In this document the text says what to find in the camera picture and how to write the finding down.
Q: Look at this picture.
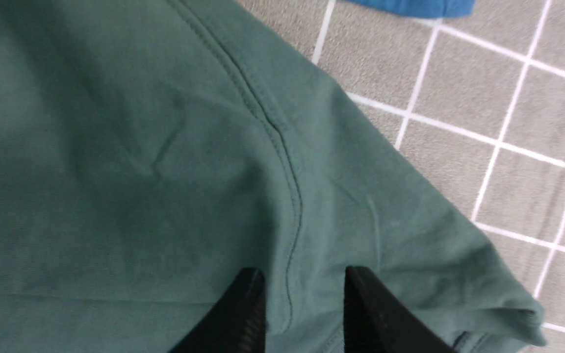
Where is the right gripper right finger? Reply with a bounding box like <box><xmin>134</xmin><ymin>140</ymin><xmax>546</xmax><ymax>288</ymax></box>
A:
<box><xmin>344</xmin><ymin>266</ymin><xmax>454</xmax><ymax>353</ymax></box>

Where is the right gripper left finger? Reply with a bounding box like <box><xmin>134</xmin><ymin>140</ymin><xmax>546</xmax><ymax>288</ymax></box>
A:
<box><xmin>170</xmin><ymin>268</ymin><xmax>267</xmax><ymax>353</ymax></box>

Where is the green long-sleeve shirt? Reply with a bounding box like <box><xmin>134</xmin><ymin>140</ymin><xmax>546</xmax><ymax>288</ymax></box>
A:
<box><xmin>0</xmin><ymin>0</ymin><xmax>546</xmax><ymax>353</ymax></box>

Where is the blue shirt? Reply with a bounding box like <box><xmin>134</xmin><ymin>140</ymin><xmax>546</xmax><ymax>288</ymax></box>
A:
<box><xmin>352</xmin><ymin>0</ymin><xmax>476</xmax><ymax>19</ymax></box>

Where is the grey checkered tablecloth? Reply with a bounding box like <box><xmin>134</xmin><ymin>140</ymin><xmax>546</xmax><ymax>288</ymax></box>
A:
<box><xmin>241</xmin><ymin>0</ymin><xmax>565</xmax><ymax>353</ymax></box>

